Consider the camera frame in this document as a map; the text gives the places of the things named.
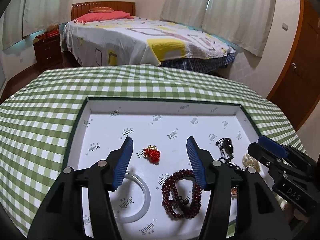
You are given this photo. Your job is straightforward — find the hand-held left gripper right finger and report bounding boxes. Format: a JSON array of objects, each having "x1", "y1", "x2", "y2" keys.
[{"x1": 186, "y1": 136, "x2": 293, "y2": 240}]

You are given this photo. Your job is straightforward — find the black bead pendant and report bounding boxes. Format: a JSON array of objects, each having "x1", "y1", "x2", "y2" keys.
[{"x1": 215, "y1": 137, "x2": 242, "y2": 170}]

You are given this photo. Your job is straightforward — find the red knot charm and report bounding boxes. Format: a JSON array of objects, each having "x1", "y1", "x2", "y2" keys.
[{"x1": 143, "y1": 145, "x2": 160, "y2": 164}]

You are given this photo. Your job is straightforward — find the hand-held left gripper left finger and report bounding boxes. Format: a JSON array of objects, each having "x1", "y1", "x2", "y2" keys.
[{"x1": 27, "y1": 136, "x2": 134, "y2": 240}]

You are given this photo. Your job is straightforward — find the dark wooden nightstand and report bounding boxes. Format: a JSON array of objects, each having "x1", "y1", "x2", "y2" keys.
[{"x1": 33, "y1": 34, "x2": 63, "y2": 71}]

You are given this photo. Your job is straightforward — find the wooden bed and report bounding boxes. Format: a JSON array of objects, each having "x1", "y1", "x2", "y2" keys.
[{"x1": 61, "y1": 1, "x2": 238, "y2": 77}]

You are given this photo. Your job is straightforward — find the dark red bead bracelet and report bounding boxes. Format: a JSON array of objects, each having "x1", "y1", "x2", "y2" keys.
[{"x1": 162, "y1": 169, "x2": 203, "y2": 221}]

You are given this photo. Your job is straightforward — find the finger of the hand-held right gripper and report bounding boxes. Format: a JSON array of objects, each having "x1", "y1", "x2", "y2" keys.
[
  {"x1": 258, "y1": 135, "x2": 288, "y2": 157},
  {"x1": 247, "y1": 142, "x2": 283, "y2": 178}
]

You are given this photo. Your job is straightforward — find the green shallow box tray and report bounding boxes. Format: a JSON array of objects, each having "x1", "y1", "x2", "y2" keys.
[{"x1": 64, "y1": 97, "x2": 263, "y2": 240}]

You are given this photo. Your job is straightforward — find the patterned white bedsheet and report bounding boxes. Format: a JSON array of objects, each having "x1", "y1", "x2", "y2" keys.
[{"x1": 62, "y1": 15, "x2": 237, "y2": 67}]

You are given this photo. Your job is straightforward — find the blue plaid bed cover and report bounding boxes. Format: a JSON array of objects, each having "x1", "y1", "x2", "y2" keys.
[{"x1": 160, "y1": 52, "x2": 237, "y2": 77}]

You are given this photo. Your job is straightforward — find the brown wooden door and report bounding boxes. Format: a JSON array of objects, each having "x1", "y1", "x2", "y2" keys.
[{"x1": 266, "y1": 0, "x2": 320, "y2": 132}]

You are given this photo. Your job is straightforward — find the pink pillow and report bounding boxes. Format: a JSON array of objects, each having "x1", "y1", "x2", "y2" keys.
[{"x1": 74, "y1": 11, "x2": 134, "y2": 24}]

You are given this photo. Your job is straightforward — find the white jade bangle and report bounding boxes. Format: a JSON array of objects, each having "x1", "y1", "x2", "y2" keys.
[{"x1": 110, "y1": 171, "x2": 151, "y2": 223}]

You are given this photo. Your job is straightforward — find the gold pearl brooch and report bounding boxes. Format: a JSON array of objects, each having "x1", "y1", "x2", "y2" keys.
[{"x1": 242, "y1": 154, "x2": 262, "y2": 173}]

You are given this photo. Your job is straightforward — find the white curtain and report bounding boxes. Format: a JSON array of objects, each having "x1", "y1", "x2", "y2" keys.
[
  {"x1": 22, "y1": 0, "x2": 75, "y2": 37},
  {"x1": 1, "y1": 0, "x2": 30, "y2": 50},
  {"x1": 160, "y1": 0, "x2": 213, "y2": 27},
  {"x1": 201, "y1": 0, "x2": 278, "y2": 57}
]

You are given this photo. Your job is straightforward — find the green checked tablecloth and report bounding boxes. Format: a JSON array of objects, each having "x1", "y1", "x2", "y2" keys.
[{"x1": 0, "y1": 64, "x2": 308, "y2": 238}]

